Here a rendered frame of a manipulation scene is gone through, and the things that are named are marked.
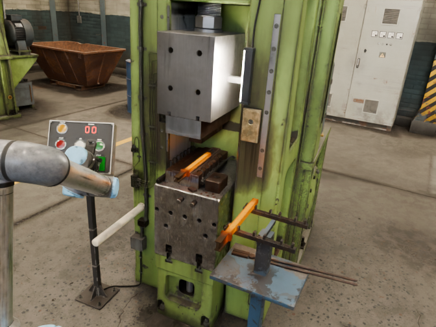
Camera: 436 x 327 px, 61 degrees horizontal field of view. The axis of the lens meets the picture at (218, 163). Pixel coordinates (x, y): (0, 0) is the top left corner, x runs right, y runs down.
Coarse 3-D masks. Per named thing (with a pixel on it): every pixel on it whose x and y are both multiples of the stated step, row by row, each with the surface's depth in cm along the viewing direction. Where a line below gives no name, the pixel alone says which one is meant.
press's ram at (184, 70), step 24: (168, 48) 176; (192, 48) 171; (216, 48) 168; (240, 48) 198; (168, 72) 180; (192, 72) 175; (216, 72) 174; (240, 72) 206; (168, 96) 184; (192, 96) 179; (216, 96) 180
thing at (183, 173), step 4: (208, 152) 221; (200, 156) 214; (204, 156) 214; (208, 156) 218; (196, 160) 208; (200, 160) 209; (192, 164) 203; (196, 164) 203; (188, 168) 198; (192, 168) 199; (180, 172) 191; (184, 172) 192; (188, 172) 193; (176, 176) 186; (180, 176) 188; (184, 176) 192; (188, 176) 194; (176, 180) 187; (180, 180) 188
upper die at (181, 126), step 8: (168, 120) 189; (176, 120) 187; (184, 120) 185; (192, 120) 184; (216, 120) 201; (224, 120) 213; (168, 128) 191; (176, 128) 189; (184, 128) 187; (192, 128) 185; (200, 128) 183; (208, 128) 193; (216, 128) 203; (192, 136) 187; (200, 136) 185
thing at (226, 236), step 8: (256, 200) 181; (248, 208) 174; (240, 216) 167; (232, 224) 160; (240, 224) 164; (224, 232) 152; (232, 232) 156; (216, 240) 146; (224, 240) 151; (216, 248) 147
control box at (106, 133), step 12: (60, 132) 197; (72, 132) 197; (84, 132) 198; (96, 132) 198; (108, 132) 199; (48, 144) 196; (72, 144) 197; (84, 144) 197; (108, 144) 198; (108, 156) 197; (108, 168) 196
